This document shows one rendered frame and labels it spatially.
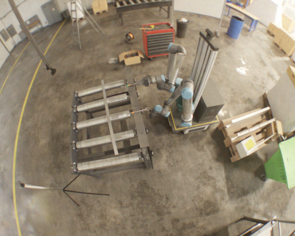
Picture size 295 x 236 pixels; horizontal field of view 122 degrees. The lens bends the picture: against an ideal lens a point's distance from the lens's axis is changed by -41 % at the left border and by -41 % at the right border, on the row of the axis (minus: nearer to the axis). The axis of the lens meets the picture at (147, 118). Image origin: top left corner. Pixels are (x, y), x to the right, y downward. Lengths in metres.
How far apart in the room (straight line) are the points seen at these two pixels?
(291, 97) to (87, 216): 4.73
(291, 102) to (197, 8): 4.24
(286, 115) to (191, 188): 2.66
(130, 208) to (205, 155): 1.64
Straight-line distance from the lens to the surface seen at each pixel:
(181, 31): 5.00
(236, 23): 6.22
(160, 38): 3.57
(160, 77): 1.70
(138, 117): 1.49
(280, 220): 3.58
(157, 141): 2.60
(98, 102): 2.07
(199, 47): 1.71
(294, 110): 3.50
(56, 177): 3.20
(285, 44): 8.71
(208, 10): 5.72
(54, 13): 11.39
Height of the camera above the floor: 2.47
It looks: 62 degrees down
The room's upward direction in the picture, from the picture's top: 7 degrees counter-clockwise
